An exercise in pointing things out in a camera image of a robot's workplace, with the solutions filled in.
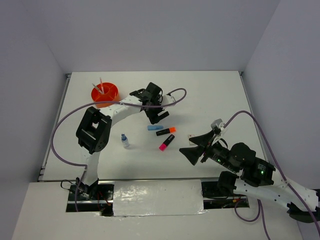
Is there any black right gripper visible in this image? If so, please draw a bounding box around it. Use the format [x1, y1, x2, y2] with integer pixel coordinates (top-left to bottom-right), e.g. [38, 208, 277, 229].
[177, 129, 238, 172]

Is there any black highlighter orange cap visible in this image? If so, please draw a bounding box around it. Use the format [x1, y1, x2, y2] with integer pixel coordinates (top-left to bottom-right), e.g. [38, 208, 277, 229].
[156, 127, 177, 136]

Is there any orange slim pen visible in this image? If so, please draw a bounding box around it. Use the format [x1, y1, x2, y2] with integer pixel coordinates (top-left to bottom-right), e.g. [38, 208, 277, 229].
[99, 77, 105, 94]

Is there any green clear pen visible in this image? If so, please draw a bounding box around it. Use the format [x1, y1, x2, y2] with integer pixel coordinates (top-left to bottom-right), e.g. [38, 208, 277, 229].
[92, 83, 103, 94]

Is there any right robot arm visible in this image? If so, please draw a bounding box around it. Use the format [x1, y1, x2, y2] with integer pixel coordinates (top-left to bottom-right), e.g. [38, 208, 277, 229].
[179, 131, 320, 223]

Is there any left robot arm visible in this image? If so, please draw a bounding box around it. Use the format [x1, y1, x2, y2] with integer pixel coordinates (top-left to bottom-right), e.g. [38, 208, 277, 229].
[76, 82, 175, 200]

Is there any white eraser red label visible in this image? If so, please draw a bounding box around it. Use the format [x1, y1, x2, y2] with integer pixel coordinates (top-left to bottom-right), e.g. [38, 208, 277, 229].
[187, 134, 196, 146]

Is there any black highlighter pink cap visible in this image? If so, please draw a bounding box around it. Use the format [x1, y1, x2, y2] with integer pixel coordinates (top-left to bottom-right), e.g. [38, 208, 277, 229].
[159, 134, 175, 152]

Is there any small blue-capped glue bottle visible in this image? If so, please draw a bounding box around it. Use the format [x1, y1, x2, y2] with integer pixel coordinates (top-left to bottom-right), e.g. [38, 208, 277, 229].
[121, 133, 130, 149]

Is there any orange round divided container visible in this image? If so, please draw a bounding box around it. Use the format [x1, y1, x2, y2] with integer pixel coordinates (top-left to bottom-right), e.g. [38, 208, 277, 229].
[91, 82, 121, 109]

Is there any reflective silver front panel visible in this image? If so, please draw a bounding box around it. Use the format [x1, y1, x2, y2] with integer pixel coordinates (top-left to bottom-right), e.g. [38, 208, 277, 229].
[112, 179, 205, 217]

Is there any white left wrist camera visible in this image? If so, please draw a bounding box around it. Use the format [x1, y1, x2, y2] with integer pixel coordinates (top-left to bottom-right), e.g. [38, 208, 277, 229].
[160, 94, 176, 108]

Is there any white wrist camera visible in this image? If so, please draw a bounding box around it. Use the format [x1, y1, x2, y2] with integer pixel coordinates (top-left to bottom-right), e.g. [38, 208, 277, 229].
[160, 94, 176, 108]
[210, 118, 227, 142]

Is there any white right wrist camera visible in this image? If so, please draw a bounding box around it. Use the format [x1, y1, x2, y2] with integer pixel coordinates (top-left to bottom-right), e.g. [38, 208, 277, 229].
[210, 118, 227, 142]

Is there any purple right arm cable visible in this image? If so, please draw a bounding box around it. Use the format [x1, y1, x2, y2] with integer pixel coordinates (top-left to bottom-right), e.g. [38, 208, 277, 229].
[223, 110, 320, 240]

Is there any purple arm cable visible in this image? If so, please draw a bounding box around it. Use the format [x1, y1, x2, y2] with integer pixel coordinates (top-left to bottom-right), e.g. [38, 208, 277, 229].
[223, 110, 320, 240]
[50, 87, 187, 212]

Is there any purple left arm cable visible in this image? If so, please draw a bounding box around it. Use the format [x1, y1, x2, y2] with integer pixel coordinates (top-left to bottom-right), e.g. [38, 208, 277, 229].
[50, 87, 187, 212]

